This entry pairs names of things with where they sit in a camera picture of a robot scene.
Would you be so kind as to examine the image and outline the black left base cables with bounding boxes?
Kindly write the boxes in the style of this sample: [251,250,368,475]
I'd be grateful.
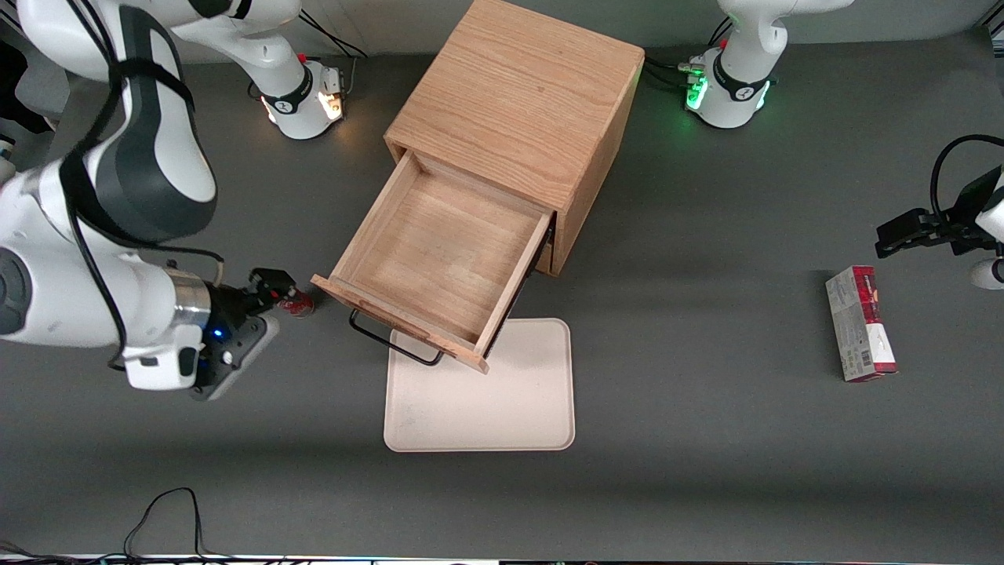
[643,14,734,93]

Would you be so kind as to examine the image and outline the black base cables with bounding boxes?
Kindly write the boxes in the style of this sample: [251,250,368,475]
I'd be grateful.
[296,12,369,99]
[643,14,734,93]

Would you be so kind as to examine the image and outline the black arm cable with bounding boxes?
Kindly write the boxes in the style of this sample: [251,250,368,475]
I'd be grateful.
[59,0,227,370]
[930,135,1004,217]

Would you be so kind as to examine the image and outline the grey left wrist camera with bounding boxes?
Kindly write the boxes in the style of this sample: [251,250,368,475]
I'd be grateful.
[969,258,1004,292]

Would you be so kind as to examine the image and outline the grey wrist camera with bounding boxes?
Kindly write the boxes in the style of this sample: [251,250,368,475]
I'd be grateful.
[191,314,281,402]
[969,258,1004,292]

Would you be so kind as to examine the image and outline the oak wooden cabinet body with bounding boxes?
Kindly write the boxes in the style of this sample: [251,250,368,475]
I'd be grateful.
[384,0,646,277]

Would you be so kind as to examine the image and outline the grey and red carton box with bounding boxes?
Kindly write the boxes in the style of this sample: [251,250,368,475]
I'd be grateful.
[825,265,899,383]

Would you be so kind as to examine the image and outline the wooden drawer with notched edge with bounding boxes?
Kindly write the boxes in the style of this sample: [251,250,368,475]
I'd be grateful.
[311,149,557,374]

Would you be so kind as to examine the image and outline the large black metal drawer handle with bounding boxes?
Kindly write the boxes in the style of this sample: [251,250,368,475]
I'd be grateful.
[349,310,446,367]

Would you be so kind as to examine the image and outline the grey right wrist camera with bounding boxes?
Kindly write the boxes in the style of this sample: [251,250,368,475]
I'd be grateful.
[191,314,281,402]

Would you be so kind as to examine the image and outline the red cola bottle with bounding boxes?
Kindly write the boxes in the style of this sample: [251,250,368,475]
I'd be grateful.
[275,286,316,318]

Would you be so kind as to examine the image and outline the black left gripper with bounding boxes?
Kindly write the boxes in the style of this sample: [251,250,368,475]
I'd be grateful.
[875,165,1002,260]

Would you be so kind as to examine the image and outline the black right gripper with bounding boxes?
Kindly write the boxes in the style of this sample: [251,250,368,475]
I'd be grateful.
[206,268,296,339]

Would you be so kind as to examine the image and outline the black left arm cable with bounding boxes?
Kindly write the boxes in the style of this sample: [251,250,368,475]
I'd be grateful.
[930,135,1004,217]

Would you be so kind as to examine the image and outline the black looped floor cable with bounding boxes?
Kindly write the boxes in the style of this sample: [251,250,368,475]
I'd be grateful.
[0,487,236,565]

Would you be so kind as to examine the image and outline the beige plastic tray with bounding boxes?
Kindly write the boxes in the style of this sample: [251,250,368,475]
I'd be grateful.
[384,318,576,453]

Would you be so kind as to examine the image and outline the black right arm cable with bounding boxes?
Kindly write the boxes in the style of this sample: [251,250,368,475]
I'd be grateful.
[59,0,227,370]

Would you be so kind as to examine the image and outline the black right base cables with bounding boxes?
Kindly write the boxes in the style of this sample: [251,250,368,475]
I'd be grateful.
[296,12,369,99]

